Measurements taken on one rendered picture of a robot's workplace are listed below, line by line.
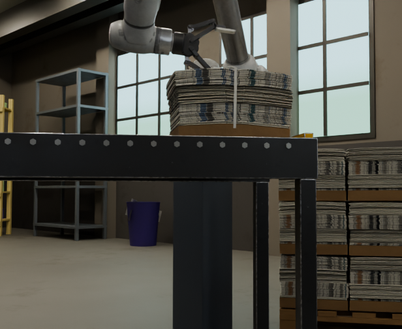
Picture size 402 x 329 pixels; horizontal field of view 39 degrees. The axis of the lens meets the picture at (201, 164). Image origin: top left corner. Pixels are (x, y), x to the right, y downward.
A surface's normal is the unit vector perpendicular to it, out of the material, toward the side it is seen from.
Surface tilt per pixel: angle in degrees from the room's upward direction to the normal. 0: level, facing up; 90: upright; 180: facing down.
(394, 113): 90
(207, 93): 90
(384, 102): 90
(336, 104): 90
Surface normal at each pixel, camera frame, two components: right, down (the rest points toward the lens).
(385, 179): -0.20, -0.05
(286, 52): -0.71, -0.04
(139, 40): 0.14, 0.70
